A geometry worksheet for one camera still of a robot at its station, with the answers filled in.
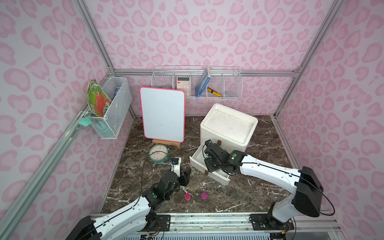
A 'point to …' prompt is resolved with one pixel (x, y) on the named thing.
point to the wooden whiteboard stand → (168, 142)
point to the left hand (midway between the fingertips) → (187, 166)
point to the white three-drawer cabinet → (230, 130)
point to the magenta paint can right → (204, 195)
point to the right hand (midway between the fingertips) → (208, 161)
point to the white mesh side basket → (120, 113)
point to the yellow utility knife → (214, 92)
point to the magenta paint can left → (187, 196)
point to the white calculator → (183, 83)
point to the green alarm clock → (158, 153)
